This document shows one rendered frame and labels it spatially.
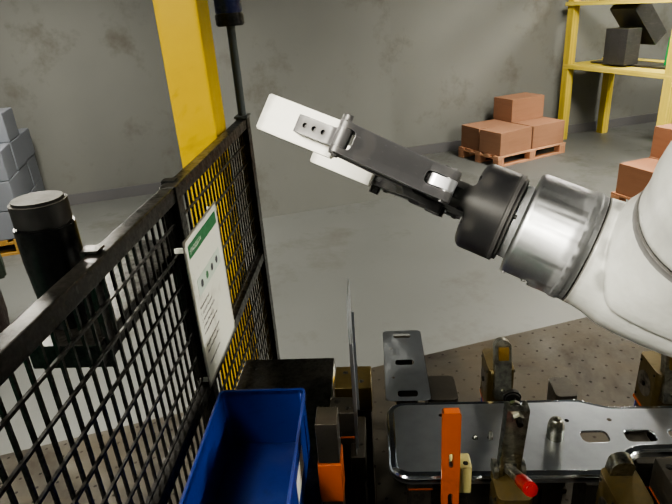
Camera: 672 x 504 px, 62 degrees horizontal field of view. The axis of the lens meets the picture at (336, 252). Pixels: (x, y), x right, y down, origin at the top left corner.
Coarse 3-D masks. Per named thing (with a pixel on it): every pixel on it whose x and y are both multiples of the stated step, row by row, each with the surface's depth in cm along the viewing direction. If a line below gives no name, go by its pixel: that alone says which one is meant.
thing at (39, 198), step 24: (48, 192) 74; (24, 216) 69; (48, 216) 70; (72, 216) 75; (24, 240) 70; (48, 240) 71; (72, 240) 73; (24, 264) 73; (48, 264) 72; (72, 264) 74; (48, 288) 73; (72, 312) 76
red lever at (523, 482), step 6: (504, 468) 96; (510, 468) 93; (516, 468) 93; (510, 474) 91; (516, 474) 89; (522, 474) 87; (516, 480) 86; (522, 480) 84; (528, 480) 83; (522, 486) 83; (528, 486) 82; (534, 486) 82; (528, 492) 82; (534, 492) 82
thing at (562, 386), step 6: (552, 378) 129; (558, 378) 129; (564, 378) 129; (552, 384) 127; (558, 384) 127; (564, 384) 127; (570, 384) 127; (552, 390) 126; (558, 390) 125; (564, 390) 125; (570, 390) 125; (552, 396) 127; (558, 396) 124; (564, 396) 123; (570, 396) 123; (576, 396) 123; (564, 420) 126; (564, 486) 135; (564, 492) 135
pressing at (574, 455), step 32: (416, 416) 119; (480, 416) 118; (544, 416) 116; (576, 416) 116; (608, 416) 115; (640, 416) 115; (416, 448) 111; (480, 448) 109; (544, 448) 108; (576, 448) 108; (608, 448) 107; (640, 448) 106; (416, 480) 104; (480, 480) 103; (544, 480) 102; (576, 480) 102
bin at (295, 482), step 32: (224, 416) 106; (256, 416) 107; (288, 416) 107; (224, 448) 105; (256, 448) 109; (288, 448) 108; (192, 480) 87; (224, 480) 102; (256, 480) 101; (288, 480) 101
